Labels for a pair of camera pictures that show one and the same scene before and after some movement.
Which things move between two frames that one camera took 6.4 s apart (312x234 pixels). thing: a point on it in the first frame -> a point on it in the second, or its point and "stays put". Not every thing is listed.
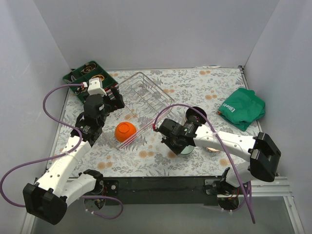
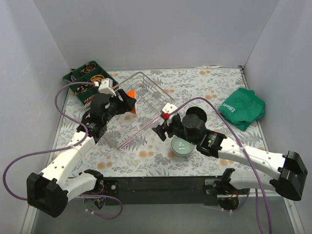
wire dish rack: [144, 101] stays put
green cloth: [243, 109] stays put
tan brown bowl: [199, 117] stays put
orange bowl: [124, 130] -> [132, 93]
